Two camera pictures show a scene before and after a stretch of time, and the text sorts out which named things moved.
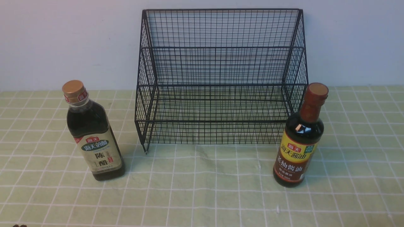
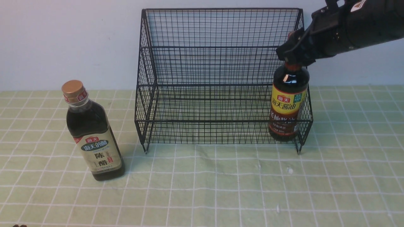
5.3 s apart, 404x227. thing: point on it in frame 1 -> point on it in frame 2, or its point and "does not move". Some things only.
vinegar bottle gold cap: (88, 124) does not move
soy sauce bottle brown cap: (302, 136) -> (290, 85)
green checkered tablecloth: (204, 157) does not move
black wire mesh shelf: (219, 76) does not move
